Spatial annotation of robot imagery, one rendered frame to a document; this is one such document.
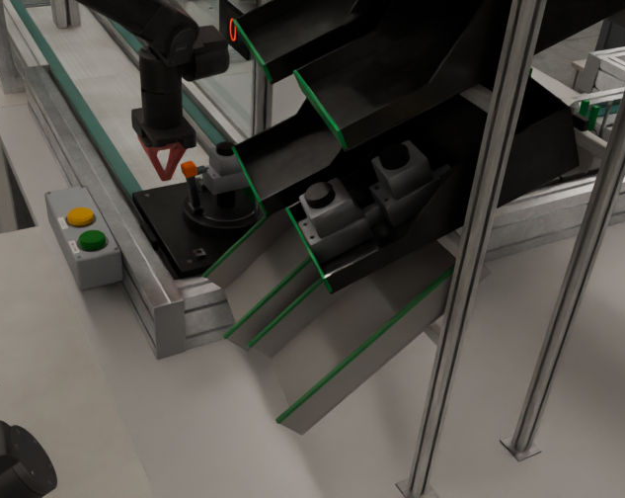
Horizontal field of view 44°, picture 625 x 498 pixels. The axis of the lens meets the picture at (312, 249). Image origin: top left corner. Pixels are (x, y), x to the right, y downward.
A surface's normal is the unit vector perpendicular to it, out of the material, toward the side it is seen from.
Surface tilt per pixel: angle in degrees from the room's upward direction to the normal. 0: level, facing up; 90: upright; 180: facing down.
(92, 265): 90
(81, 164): 0
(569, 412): 0
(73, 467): 0
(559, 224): 90
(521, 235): 90
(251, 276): 45
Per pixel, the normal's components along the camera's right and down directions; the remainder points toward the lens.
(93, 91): 0.07, -0.81
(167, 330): 0.47, 0.54
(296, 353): -0.62, -0.48
